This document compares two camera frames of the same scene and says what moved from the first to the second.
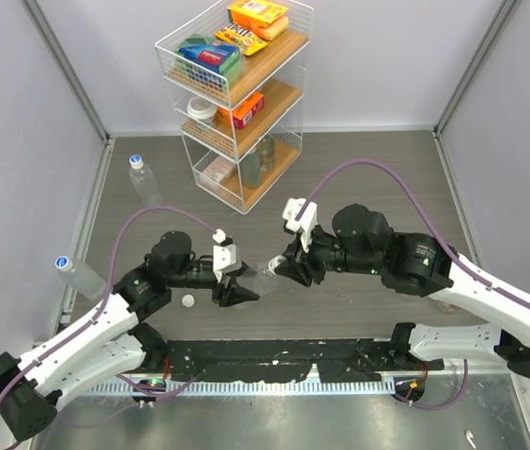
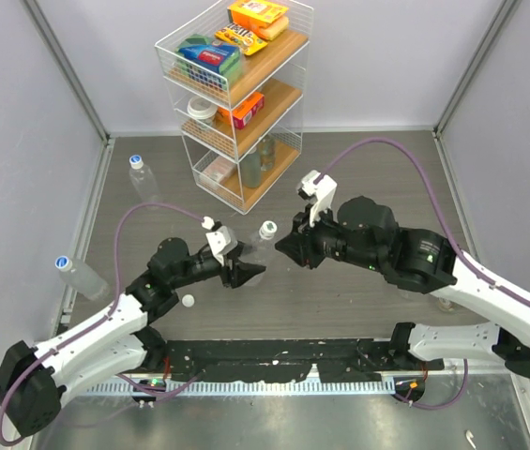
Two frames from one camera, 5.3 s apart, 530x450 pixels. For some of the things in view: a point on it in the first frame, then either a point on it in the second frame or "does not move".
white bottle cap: x=188 y=300 does not move
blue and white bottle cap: x=136 y=161 does not move
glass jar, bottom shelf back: x=267 y=153 does not move
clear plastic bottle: x=257 y=279 -> x=258 y=251
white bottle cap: x=274 y=262 -> x=267 y=230
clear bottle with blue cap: x=83 y=277 does not move
